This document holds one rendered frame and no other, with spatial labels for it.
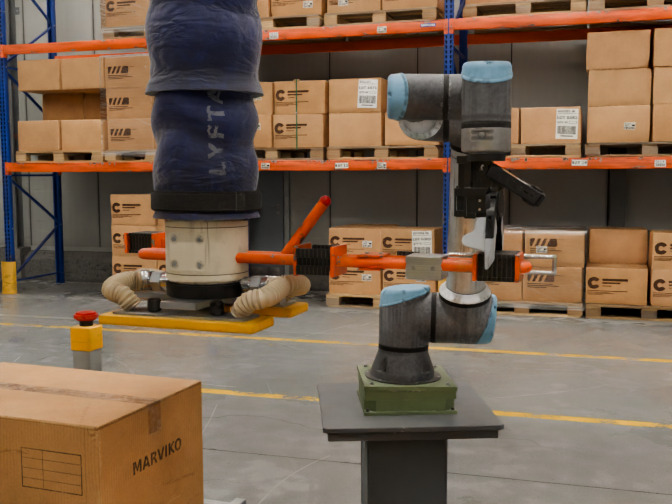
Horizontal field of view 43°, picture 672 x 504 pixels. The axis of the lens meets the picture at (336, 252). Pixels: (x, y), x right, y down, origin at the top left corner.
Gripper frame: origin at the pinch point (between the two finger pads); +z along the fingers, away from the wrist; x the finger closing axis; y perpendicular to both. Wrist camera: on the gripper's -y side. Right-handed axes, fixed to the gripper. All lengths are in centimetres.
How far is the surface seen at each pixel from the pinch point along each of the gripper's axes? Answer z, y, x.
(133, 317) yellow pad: 11, 68, 16
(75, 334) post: 29, 128, -45
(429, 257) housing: -1.0, 11.6, 3.7
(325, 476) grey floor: 126, 114, -211
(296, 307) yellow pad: 11.4, 42.7, -6.5
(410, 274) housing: 2.3, 15.2, 3.8
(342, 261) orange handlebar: 0.3, 28.7, 3.9
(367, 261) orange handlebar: 0.1, 23.7, 3.8
